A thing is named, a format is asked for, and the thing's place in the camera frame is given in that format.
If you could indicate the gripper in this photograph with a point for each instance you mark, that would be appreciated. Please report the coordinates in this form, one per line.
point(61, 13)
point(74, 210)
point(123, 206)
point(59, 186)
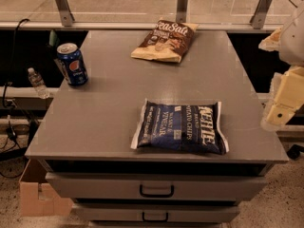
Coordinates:
point(294, 43)

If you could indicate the blue kettle chip bag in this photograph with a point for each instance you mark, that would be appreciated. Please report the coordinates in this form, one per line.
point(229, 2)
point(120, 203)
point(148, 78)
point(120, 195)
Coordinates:
point(189, 128)

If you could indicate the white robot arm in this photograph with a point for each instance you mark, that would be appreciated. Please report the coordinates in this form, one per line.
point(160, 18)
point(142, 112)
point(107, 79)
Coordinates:
point(291, 46)

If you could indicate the brown sea salt chip bag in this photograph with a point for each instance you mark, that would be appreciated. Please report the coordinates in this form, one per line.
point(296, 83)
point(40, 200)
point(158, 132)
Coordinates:
point(167, 42)

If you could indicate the blue pepsi can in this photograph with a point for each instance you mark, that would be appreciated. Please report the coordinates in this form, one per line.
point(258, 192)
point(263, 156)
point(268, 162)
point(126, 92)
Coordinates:
point(72, 63)

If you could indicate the grey drawer cabinet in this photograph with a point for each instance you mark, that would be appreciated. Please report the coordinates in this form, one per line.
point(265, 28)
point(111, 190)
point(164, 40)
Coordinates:
point(89, 129)

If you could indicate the upper grey drawer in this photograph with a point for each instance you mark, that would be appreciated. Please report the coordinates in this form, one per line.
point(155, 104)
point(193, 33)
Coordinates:
point(154, 186)

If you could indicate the grey drawer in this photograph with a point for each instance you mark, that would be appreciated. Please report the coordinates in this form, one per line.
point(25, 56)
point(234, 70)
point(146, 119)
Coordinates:
point(155, 213)
point(154, 186)

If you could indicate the green topped dark bottle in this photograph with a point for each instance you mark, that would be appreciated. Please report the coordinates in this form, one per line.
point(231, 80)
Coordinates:
point(53, 43)

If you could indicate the lower grey drawer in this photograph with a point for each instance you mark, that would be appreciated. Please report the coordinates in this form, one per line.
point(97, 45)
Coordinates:
point(155, 213)

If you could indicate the clear plastic water bottle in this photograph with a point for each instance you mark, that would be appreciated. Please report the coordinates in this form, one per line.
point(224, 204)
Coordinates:
point(38, 83)

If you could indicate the cardboard box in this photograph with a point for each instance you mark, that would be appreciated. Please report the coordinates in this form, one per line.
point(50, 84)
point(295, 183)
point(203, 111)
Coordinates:
point(37, 197)

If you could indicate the right metal bracket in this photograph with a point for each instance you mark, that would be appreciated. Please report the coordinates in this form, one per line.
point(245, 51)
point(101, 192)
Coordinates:
point(259, 17)

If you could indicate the metal bracket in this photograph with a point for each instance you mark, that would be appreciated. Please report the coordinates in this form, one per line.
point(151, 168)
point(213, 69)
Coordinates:
point(65, 13)
point(181, 12)
point(259, 17)

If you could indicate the middle metal bracket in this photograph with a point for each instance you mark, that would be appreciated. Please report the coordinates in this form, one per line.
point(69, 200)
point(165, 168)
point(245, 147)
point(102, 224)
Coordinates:
point(181, 12)

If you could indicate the left metal bracket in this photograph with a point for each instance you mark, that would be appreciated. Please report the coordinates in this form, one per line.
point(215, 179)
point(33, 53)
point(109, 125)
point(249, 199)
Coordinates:
point(65, 13)

